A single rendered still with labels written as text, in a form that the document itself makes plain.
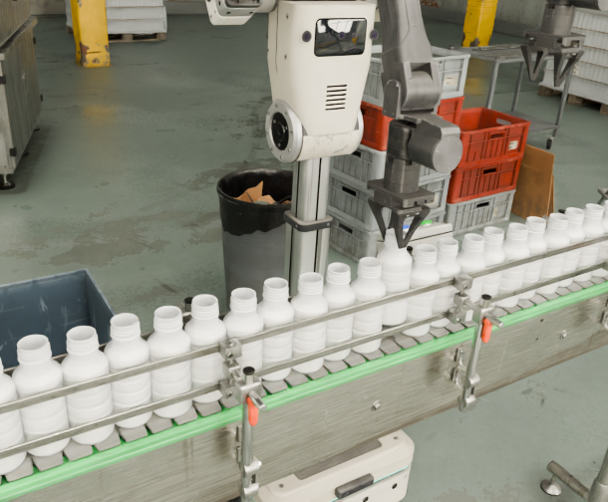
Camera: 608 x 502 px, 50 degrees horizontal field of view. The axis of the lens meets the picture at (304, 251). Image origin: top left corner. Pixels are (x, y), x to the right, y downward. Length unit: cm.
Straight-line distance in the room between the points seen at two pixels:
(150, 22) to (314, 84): 901
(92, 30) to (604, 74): 587
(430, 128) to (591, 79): 722
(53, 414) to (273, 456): 37
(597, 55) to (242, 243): 600
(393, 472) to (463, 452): 48
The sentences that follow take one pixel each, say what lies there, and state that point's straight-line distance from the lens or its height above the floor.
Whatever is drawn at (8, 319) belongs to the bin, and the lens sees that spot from 153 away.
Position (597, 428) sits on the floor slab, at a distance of 281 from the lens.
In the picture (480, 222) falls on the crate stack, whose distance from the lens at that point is 429.
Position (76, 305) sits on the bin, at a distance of 154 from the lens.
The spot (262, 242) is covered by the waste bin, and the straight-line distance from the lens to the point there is 273.
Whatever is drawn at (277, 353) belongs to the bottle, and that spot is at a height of 106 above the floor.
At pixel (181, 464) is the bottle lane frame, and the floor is 93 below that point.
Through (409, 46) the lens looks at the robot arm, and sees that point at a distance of 101.
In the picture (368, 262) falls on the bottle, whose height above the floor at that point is 116.
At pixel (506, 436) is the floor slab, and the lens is 263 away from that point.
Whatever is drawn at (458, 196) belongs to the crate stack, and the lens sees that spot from 403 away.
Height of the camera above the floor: 165
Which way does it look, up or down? 26 degrees down
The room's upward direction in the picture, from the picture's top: 4 degrees clockwise
